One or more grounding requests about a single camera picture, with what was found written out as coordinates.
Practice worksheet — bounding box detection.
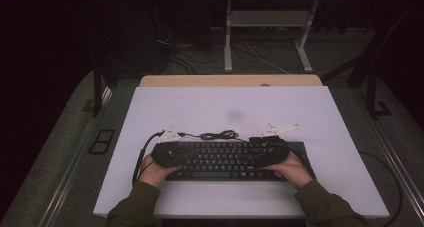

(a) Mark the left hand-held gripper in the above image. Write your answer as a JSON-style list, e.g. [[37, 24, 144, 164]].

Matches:
[[151, 128, 190, 169]]

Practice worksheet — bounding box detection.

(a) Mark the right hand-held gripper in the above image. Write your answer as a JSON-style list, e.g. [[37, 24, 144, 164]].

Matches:
[[249, 122, 300, 170]]

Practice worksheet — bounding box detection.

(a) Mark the black computer keyboard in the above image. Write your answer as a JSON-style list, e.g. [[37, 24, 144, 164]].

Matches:
[[164, 140, 316, 182]]

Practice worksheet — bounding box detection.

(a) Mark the person's right hand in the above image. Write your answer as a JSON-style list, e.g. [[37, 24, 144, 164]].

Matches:
[[264, 151, 314, 191]]

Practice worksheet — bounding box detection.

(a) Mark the person's left hand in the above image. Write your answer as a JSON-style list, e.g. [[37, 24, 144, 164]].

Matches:
[[137, 153, 183, 188]]

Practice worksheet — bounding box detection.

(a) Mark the white table board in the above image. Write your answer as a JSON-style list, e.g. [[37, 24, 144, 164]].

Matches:
[[93, 85, 390, 220]]

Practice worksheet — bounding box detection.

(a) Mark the light wooden table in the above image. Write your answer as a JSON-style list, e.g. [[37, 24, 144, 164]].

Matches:
[[139, 74, 324, 88]]

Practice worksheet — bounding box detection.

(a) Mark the black metal stand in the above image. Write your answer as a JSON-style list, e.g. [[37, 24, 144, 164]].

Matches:
[[82, 66, 105, 118], [365, 71, 394, 120]]

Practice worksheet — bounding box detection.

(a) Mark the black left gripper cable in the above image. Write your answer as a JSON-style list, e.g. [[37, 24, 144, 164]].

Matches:
[[131, 130, 165, 185]]

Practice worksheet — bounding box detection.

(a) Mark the black keyboard cable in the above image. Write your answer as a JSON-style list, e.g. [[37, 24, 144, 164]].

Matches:
[[177, 129, 252, 144]]

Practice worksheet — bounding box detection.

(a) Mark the black floor socket frame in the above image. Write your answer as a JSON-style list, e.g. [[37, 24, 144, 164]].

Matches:
[[88, 128, 116, 155]]

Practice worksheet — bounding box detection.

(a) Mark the black floor cable bundle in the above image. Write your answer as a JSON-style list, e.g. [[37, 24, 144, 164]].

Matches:
[[155, 22, 228, 75]]

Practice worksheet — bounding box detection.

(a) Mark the white floor cable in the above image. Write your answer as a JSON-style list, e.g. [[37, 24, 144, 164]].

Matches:
[[239, 40, 292, 76]]

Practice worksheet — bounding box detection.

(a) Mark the aluminium rail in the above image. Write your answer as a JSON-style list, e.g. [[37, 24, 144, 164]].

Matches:
[[39, 86, 114, 227], [352, 89, 424, 206]]

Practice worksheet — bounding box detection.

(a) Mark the black slanted frame strut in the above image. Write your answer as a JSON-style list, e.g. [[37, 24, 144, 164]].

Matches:
[[321, 1, 419, 89]]

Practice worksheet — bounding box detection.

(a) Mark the long black floor cable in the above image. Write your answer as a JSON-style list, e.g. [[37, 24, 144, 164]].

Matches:
[[359, 151, 404, 227]]

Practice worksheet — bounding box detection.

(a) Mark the white metal frame desk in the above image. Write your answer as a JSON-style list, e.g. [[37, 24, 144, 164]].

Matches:
[[212, 0, 369, 74]]

